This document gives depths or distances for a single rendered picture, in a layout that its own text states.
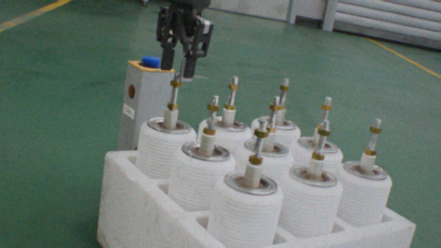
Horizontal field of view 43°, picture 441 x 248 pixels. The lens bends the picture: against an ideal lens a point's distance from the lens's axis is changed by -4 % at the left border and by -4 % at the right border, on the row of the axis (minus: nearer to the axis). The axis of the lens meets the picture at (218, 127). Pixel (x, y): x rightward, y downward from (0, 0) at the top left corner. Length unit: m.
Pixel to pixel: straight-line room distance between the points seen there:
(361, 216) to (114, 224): 0.42
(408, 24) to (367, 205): 5.28
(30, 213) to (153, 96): 0.34
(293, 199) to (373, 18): 5.25
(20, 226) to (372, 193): 0.65
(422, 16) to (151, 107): 5.24
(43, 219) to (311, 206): 0.56
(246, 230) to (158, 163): 0.24
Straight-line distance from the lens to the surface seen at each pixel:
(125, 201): 0.97
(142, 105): 1.10
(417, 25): 6.20
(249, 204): 0.76
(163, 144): 0.94
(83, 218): 1.18
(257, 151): 0.78
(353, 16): 5.97
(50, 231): 1.12
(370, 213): 0.94
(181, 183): 0.87
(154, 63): 1.11
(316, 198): 0.84
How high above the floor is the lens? 0.55
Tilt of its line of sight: 17 degrees down
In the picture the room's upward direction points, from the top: 10 degrees clockwise
